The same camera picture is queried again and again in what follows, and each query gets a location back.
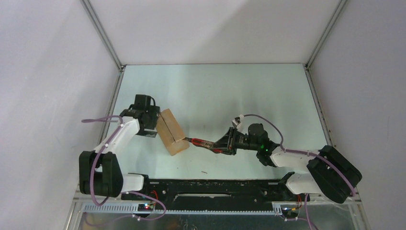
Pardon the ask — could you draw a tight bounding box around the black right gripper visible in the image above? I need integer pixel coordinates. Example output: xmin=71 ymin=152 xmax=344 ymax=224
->
xmin=210 ymin=126 xmax=259 ymax=155

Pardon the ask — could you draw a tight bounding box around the brown cardboard express box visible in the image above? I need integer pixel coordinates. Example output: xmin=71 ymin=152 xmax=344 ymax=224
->
xmin=156 ymin=109 xmax=190 ymax=156

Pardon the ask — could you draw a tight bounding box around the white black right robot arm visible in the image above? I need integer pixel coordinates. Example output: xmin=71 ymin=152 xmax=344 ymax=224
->
xmin=210 ymin=123 xmax=362 ymax=204

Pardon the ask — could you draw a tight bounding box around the aluminium frame rail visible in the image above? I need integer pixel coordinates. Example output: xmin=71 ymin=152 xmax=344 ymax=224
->
xmin=64 ymin=185 xmax=371 ymax=230

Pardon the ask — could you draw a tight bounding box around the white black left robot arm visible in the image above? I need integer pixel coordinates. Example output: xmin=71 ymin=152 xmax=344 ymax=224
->
xmin=79 ymin=94 xmax=160 ymax=200

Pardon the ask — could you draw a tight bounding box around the left controller board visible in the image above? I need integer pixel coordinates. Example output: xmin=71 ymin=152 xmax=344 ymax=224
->
xmin=137 ymin=203 xmax=155 ymax=212

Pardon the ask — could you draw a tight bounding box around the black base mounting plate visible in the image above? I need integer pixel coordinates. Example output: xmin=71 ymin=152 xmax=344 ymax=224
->
xmin=141 ymin=179 xmax=306 ymax=212

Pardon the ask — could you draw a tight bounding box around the right controller board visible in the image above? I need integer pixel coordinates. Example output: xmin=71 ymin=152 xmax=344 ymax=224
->
xmin=281 ymin=207 xmax=300 ymax=221

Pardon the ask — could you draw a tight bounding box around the controller board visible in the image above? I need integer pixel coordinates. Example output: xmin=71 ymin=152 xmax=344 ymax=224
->
xmin=281 ymin=207 xmax=300 ymax=221
xmin=137 ymin=203 xmax=155 ymax=212

